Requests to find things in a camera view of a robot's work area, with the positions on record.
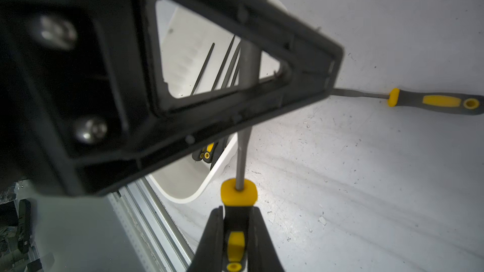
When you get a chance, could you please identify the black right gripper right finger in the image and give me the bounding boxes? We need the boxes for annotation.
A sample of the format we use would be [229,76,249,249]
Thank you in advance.
[247,207,284,272]

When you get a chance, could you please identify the aluminium mounting rail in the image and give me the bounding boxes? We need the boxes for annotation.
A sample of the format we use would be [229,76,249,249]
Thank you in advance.
[108,178,194,271]

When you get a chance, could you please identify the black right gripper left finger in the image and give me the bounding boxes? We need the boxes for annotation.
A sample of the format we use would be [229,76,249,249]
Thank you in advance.
[187,206,224,272]

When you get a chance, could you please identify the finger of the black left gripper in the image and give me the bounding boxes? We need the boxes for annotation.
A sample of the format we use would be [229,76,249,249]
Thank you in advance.
[1,0,344,196]

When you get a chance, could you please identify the file tool yellow black handle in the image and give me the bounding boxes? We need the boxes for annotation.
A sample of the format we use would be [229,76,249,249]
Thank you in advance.
[211,36,235,91]

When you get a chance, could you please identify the white plastic storage box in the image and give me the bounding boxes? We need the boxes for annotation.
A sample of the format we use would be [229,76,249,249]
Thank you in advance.
[145,0,288,205]

